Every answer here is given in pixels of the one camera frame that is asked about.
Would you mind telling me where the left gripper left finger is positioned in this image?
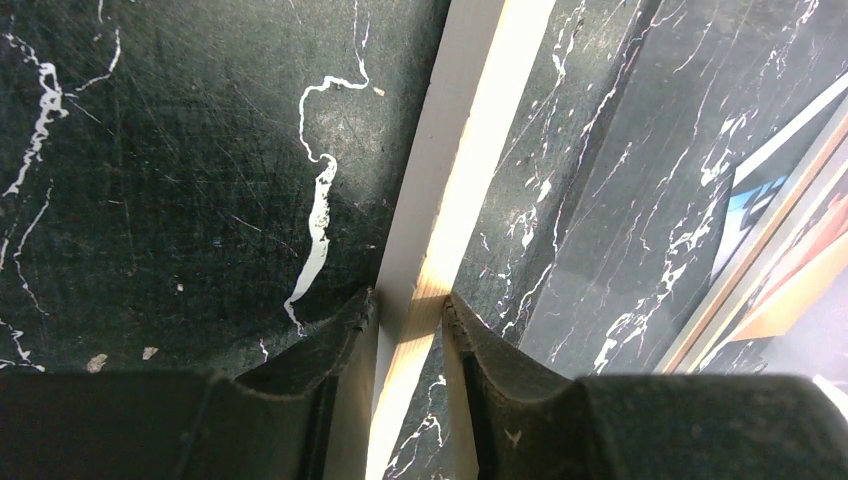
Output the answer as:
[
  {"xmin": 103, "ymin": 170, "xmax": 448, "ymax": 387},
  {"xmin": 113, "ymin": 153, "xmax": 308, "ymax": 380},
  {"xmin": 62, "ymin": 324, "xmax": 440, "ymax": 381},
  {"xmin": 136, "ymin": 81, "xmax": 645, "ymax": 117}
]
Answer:
[{"xmin": 1, "ymin": 288, "xmax": 379, "ymax": 479}]

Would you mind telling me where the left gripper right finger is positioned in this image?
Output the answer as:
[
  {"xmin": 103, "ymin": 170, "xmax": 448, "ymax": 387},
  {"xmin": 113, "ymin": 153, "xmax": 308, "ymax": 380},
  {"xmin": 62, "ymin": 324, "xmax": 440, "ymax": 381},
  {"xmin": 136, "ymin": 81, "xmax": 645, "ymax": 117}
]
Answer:
[{"xmin": 442, "ymin": 295, "xmax": 847, "ymax": 479}]

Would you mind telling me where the printed photo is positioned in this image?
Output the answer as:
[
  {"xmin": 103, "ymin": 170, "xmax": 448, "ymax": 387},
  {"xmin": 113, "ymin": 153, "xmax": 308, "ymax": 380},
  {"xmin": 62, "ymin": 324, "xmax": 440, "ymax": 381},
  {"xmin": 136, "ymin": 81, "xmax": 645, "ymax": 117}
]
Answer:
[{"xmin": 654, "ymin": 103, "xmax": 847, "ymax": 414}]

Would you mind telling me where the white wooden picture frame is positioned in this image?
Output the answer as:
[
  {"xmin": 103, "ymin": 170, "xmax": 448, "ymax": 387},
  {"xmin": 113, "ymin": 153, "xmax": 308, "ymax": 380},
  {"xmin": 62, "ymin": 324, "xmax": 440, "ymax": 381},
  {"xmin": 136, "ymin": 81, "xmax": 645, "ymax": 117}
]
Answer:
[{"xmin": 325, "ymin": 1, "xmax": 553, "ymax": 479}]

